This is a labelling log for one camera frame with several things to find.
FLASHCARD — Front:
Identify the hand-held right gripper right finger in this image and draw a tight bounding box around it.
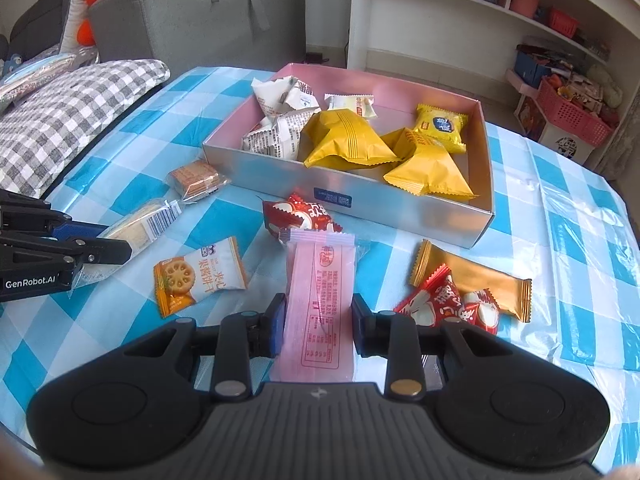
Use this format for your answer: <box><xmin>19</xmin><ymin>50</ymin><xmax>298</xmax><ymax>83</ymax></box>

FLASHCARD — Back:
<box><xmin>350</xmin><ymin>292</ymin><xmax>518</xmax><ymax>402</ymax></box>

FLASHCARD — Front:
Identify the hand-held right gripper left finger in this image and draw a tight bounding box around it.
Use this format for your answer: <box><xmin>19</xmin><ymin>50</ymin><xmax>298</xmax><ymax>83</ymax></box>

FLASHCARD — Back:
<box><xmin>122</xmin><ymin>292</ymin><xmax>288</xmax><ymax>402</ymax></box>

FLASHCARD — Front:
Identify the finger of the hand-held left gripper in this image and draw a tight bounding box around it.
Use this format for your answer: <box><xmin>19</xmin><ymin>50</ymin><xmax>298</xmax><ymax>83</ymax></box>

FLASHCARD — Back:
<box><xmin>0</xmin><ymin>237</ymin><xmax>133</xmax><ymax>267</ymax></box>
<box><xmin>0</xmin><ymin>189</ymin><xmax>108</xmax><ymax>241</ymax></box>

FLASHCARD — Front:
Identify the long clear cracker packet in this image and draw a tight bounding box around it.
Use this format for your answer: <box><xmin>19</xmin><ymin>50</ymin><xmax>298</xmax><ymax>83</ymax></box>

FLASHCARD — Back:
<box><xmin>75</xmin><ymin>199</ymin><xmax>182</xmax><ymax>288</ymax></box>

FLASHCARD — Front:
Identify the pink translucent snack packet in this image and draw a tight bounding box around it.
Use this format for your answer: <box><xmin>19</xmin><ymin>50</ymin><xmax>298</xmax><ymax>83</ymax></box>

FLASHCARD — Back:
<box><xmin>271</xmin><ymin>230</ymin><xmax>359</xmax><ymax>385</ymax></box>

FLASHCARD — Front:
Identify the red candy packet white heart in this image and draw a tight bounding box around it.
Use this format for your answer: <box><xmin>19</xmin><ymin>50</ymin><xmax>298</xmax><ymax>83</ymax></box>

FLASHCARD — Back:
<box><xmin>394</xmin><ymin>264</ymin><xmax>468</xmax><ymax>331</ymax></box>

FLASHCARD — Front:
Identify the orange white biscuit packet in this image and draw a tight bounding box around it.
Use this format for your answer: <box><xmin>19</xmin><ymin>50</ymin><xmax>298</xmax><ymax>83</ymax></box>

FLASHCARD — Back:
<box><xmin>152</xmin><ymin>236</ymin><xmax>249</xmax><ymax>319</ymax></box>

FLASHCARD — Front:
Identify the clear brown biscuit packet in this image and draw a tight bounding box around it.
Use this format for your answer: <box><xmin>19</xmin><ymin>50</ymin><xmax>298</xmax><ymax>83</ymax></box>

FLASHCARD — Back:
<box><xmin>167</xmin><ymin>160</ymin><xmax>232</xmax><ymax>204</ymax></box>

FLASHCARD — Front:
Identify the silver pink cardboard box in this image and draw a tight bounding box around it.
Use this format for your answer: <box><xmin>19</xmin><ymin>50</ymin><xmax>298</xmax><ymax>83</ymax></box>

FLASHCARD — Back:
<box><xmin>201</xmin><ymin>62</ymin><xmax>496</xmax><ymax>250</ymax></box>

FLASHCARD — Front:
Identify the long gold snack packet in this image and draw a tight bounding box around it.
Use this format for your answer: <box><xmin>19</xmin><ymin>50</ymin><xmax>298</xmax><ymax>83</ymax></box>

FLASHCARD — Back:
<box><xmin>409</xmin><ymin>239</ymin><xmax>534</xmax><ymax>324</ymax></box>

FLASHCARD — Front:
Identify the plain yellow snack packet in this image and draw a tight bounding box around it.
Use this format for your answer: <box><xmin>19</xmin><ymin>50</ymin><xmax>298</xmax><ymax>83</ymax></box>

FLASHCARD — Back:
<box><xmin>302</xmin><ymin>109</ymin><xmax>402</xmax><ymax>170</ymax></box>
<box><xmin>382</xmin><ymin>129</ymin><xmax>476</xmax><ymax>202</ymax></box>

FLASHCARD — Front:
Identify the white printed snack packet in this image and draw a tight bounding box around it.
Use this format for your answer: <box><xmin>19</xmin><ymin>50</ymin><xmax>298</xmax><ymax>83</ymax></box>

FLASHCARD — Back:
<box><xmin>251</xmin><ymin>76</ymin><xmax>296</xmax><ymax>117</ymax></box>
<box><xmin>282</xmin><ymin>79</ymin><xmax>322</xmax><ymax>111</ymax></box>
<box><xmin>242</xmin><ymin>109</ymin><xmax>321</xmax><ymax>161</ymax></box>

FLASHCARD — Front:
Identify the yellow snack packet blue label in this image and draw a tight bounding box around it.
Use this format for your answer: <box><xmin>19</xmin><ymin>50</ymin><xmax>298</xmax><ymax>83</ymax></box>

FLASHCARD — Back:
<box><xmin>412</xmin><ymin>104</ymin><xmax>470</xmax><ymax>153</ymax></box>

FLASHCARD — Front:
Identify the white yellow snack packet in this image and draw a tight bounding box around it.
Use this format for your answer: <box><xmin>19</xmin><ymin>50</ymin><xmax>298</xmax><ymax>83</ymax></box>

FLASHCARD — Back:
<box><xmin>324</xmin><ymin>94</ymin><xmax>376</xmax><ymax>120</ymax></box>

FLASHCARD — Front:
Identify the grey checked pillow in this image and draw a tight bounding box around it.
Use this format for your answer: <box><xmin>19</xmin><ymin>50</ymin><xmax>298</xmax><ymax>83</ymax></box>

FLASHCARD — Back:
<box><xmin>0</xmin><ymin>58</ymin><xmax>171</xmax><ymax>198</ymax></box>

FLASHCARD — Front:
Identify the shiny plastic pouch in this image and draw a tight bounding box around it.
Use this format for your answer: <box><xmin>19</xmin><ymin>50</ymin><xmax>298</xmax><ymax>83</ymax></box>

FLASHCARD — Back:
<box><xmin>0</xmin><ymin>52</ymin><xmax>77</xmax><ymax>111</ymax></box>

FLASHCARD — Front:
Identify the blue white checked tablecloth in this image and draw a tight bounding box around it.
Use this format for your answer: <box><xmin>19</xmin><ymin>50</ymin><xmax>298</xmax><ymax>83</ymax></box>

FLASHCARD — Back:
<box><xmin>0</xmin><ymin>65</ymin><xmax>640</xmax><ymax>480</ymax></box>

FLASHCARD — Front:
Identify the white cushion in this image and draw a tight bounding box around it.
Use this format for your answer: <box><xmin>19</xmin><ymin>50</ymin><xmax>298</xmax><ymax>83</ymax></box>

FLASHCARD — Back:
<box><xmin>59</xmin><ymin>0</ymin><xmax>97</xmax><ymax>57</ymax></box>

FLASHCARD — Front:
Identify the grey sofa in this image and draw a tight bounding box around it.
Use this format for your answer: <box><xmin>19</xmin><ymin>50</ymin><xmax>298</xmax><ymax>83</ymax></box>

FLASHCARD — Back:
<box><xmin>0</xmin><ymin>0</ymin><xmax>307</xmax><ymax>73</ymax></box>

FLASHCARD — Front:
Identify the colourful picture box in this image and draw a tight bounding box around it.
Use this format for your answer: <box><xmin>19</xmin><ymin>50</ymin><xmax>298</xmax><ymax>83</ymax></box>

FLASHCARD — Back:
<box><xmin>515</xmin><ymin>95</ymin><xmax>547</xmax><ymax>141</ymax></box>

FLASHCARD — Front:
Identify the white patterned box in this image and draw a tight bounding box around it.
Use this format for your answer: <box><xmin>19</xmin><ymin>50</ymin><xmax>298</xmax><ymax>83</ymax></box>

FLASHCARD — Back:
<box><xmin>542</xmin><ymin>125</ymin><xmax>597</xmax><ymax>163</ymax></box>

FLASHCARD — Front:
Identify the pink white low rack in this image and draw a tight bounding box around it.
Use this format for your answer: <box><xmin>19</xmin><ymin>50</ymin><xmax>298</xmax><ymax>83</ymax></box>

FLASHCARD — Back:
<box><xmin>506</xmin><ymin>69</ymin><xmax>541</xmax><ymax>96</ymax></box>

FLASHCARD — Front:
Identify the large pink storage basket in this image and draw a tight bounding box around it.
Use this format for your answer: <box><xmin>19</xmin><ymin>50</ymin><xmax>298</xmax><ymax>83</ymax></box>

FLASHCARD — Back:
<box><xmin>536</xmin><ymin>80</ymin><xmax>617</xmax><ymax>147</ymax></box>

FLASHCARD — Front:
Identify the blue storage box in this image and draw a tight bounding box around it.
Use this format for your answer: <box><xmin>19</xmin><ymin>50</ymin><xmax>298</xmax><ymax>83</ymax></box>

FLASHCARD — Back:
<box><xmin>515</xmin><ymin>52</ymin><xmax>551</xmax><ymax>90</ymax></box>

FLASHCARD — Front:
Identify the white bookshelf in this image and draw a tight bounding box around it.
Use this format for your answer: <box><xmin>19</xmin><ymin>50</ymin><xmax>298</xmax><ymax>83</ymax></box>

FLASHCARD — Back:
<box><xmin>346</xmin><ymin>0</ymin><xmax>640</xmax><ymax>171</ymax></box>

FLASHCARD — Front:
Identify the colourful toy box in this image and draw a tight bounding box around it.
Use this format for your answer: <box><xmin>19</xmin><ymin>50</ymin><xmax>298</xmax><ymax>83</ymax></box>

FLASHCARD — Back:
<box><xmin>555</xmin><ymin>72</ymin><xmax>601</xmax><ymax>111</ymax></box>

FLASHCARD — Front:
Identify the pale green plush toy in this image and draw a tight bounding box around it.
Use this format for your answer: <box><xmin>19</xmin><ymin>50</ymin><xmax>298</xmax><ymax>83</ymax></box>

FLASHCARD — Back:
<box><xmin>586</xmin><ymin>64</ymin><xmax>625</xmax><ymax>108</ymax></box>

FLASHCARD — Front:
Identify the small red basket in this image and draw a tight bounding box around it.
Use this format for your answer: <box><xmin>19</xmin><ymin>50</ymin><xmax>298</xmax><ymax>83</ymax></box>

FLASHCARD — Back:
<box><xmin>547</xmin><ymin>7</ymin><xmax>580</xmax><ymax>38</ymax></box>

